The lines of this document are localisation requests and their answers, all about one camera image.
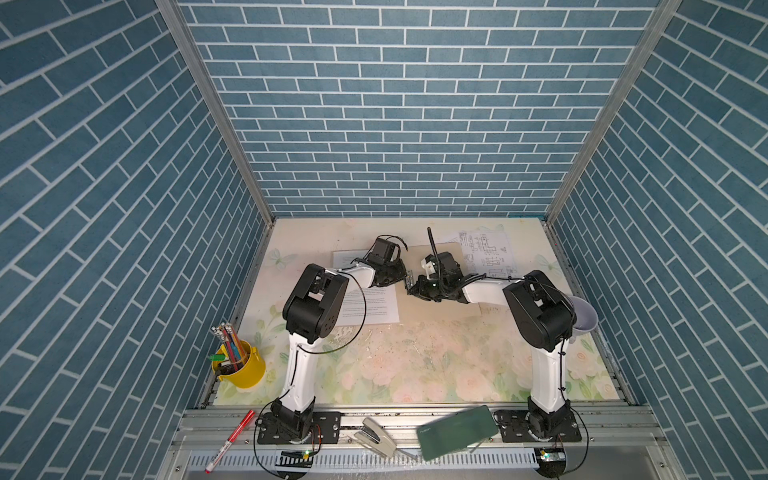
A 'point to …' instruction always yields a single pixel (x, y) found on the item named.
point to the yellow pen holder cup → (251, 373)
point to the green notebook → (455, 431)
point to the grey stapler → (374, 437)
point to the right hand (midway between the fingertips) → (408, 289)
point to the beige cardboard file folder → (417, 310)
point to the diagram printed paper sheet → (488, 253)
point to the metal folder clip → (409, 280)
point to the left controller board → (299, 459)
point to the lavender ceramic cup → (586, 318)
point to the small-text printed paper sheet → (456, 239)
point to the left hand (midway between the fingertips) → (406, 271)
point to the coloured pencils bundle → (234, 347)
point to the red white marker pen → (226, 446)
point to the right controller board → (550, 462)
